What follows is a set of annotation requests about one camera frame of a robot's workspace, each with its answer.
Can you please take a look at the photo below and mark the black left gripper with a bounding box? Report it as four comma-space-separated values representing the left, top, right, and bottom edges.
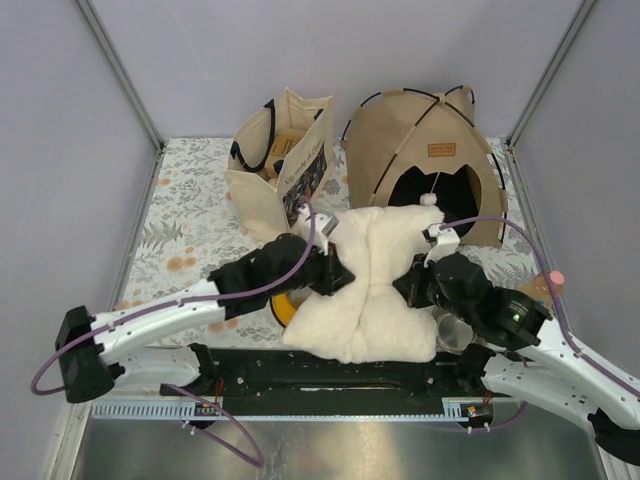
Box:
270, 239, 356, 298

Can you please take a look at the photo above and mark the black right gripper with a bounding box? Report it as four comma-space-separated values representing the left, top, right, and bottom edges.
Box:
392, 252, 475, 325

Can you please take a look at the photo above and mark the white fluffy cushion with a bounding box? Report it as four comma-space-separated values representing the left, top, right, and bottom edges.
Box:
282, 205, 444, 363

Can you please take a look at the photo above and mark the beige pet tent fabric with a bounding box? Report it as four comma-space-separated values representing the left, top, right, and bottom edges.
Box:
364, 115, 507, 247

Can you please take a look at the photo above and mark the black tent pole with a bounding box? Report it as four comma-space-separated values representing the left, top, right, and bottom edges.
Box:
340, 85, 476, 207
426, 85, 509, 222

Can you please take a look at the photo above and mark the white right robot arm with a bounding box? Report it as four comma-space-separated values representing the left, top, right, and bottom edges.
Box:
393, 253, 639, 465

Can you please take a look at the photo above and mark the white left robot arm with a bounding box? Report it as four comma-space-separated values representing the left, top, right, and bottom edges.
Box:
55, 234, 355, 404

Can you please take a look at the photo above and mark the stainless steel pet bowl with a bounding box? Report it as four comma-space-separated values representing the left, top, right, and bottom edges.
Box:
433, 308, 476, 354

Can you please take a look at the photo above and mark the yellow double bowl stand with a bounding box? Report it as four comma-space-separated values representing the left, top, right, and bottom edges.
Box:
270, 293, 299, 328

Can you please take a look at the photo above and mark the white pompom toy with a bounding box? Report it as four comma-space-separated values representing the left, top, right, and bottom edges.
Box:
420, 172, 440, 206

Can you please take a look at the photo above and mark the pink capped bottle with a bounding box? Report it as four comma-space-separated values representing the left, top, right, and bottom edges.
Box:
517, 270, 565, 310

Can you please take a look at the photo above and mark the cream canvas tote bag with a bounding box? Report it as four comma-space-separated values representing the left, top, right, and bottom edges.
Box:
225, 89, 336, 241

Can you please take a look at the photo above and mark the brown cardboard box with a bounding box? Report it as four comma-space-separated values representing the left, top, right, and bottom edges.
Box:
265, 129, 306, 178

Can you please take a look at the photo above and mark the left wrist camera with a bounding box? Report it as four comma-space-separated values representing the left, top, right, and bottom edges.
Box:
293, 205, 339, 256

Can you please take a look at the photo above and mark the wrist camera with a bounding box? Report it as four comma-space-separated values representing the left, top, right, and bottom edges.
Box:
293, 205, 339, 256
422, 224, 460, 267

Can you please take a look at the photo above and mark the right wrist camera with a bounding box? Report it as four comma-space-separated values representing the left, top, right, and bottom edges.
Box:
422, 224, 460, 267

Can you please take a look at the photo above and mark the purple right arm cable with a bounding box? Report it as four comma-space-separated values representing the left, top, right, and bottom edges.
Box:
434, 215, 640, 434

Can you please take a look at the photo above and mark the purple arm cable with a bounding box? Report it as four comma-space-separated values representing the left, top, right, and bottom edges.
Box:
30, 199, 319, 469
434, 215, 640, 434

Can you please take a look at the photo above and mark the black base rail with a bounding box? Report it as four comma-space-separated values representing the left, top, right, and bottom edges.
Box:
185, 347, 486, 405

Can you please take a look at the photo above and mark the white slotted cable duct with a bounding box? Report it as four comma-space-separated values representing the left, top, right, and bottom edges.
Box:
90, 392, 493, 424

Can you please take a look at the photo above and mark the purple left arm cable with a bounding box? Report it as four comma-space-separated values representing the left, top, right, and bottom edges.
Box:
30, 199, 319, 469

